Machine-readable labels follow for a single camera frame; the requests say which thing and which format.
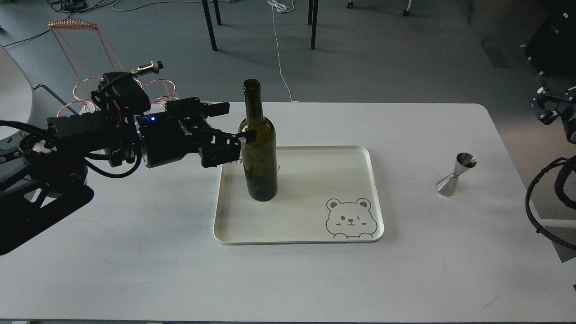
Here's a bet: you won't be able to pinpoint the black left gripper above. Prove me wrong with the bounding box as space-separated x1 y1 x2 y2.
137 98 257 168

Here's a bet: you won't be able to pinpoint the dark green wine bottle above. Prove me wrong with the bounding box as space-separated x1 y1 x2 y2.
238 78 278 202

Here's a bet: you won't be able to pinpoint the steel double jigger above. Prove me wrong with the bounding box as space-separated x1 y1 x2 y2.
435 152 477 197

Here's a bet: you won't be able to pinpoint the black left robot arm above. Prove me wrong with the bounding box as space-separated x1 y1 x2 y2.
1 61 257 255

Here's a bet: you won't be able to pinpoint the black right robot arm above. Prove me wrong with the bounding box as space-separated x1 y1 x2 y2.
530 87 576 144

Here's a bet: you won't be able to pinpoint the cream bear serving tray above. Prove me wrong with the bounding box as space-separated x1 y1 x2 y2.
213 146 385 245

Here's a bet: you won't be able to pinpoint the black table legs left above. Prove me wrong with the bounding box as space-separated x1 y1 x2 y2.
201 0 222 51

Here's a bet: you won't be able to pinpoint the black table legs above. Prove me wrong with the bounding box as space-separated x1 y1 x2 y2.
308 0 319 50
201 0 222 51

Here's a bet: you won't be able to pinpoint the black table legs right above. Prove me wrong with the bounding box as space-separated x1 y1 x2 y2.
308 0 319 50

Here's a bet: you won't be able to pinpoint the white chair left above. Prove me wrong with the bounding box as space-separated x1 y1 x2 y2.
0 47 33 122

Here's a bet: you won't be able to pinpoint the black equipment case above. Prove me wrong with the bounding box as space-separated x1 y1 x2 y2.
524 0 576 75

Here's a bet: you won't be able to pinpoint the white floor cable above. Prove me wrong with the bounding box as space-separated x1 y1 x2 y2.
267 0 301 103

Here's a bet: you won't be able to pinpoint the copper wire bottle rack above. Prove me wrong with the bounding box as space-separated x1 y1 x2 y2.
49 17 161 117

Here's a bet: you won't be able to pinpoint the black braided cable right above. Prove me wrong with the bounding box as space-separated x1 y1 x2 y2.
525 156 576 251

